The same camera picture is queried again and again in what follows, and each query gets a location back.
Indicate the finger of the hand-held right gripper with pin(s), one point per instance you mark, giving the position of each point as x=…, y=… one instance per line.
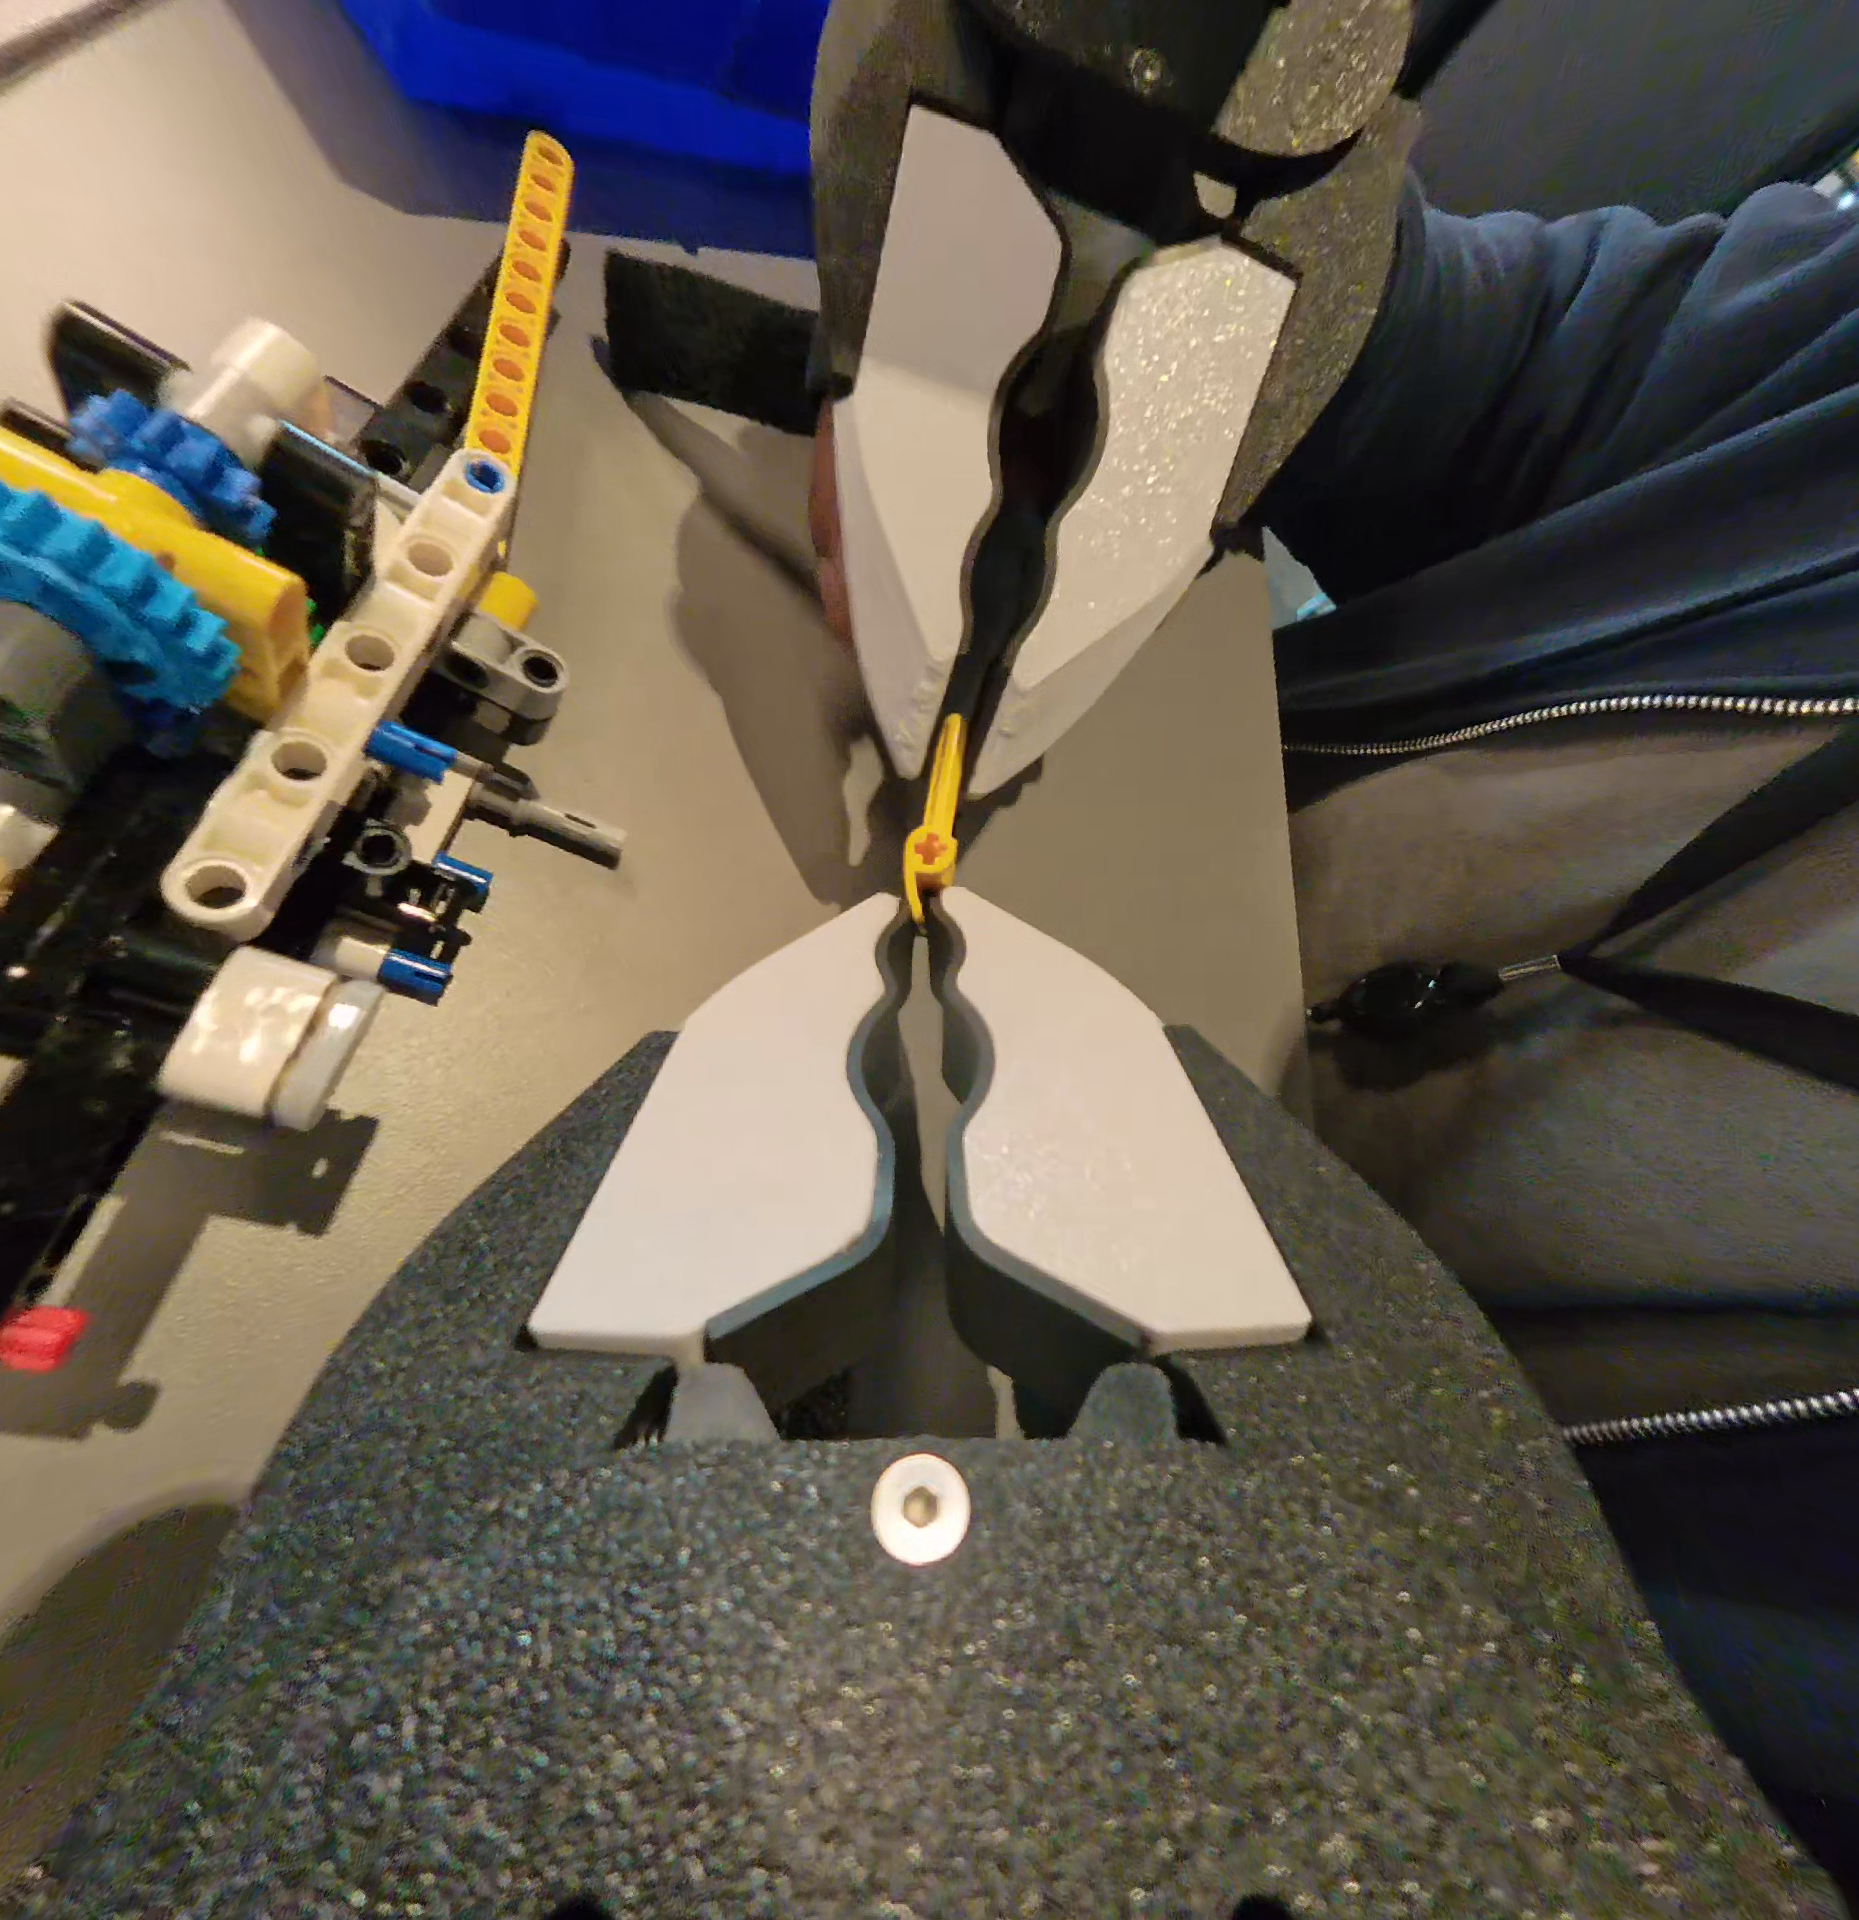
x=930, y=376
x=1169, y=435

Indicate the partly built lego vehicle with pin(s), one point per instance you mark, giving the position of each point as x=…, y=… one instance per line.
x=405, y=569

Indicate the yellow lego connector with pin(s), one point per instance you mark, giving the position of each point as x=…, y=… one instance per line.
x=917, y=889

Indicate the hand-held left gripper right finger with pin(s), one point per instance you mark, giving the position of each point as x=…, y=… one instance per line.
x=1126, y=1187

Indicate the navy zip jacket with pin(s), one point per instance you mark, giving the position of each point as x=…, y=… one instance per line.
x=1619, y=646

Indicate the person's right hand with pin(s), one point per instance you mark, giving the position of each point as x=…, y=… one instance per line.
x=826, y=524

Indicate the blue plastic bin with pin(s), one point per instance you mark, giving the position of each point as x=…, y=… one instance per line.
x=569, y=77

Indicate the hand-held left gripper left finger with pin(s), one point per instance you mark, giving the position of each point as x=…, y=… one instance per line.
x=735, y=1187

